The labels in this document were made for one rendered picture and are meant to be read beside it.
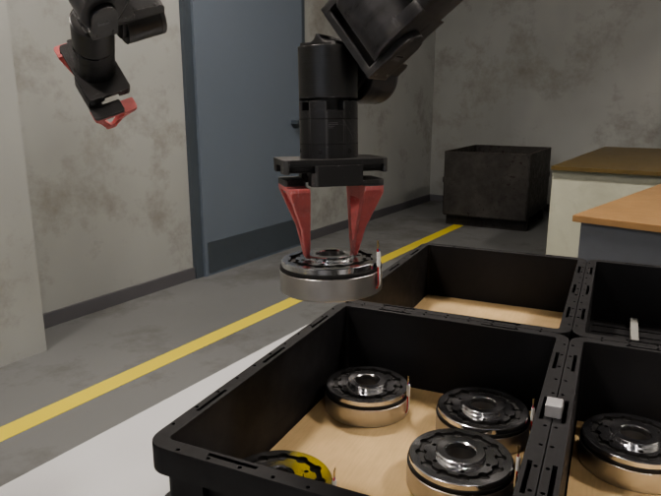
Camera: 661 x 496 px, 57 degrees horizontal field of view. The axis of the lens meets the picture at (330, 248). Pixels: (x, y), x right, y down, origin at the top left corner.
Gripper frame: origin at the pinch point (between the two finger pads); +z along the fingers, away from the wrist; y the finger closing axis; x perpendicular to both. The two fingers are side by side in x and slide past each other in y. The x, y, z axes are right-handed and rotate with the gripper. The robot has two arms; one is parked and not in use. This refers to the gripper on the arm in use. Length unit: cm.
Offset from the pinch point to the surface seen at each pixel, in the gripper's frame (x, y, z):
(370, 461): 3.0, -3.3, 22.6
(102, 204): -315, 60, 33
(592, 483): 12.0, -23.6, 23.1
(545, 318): -32, -46, 22
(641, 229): -138, -157, 30
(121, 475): -21.4, 24.8, 34.7
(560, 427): 17.2, -15.8, 13.2
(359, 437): -1.8, -3.5, 22.5
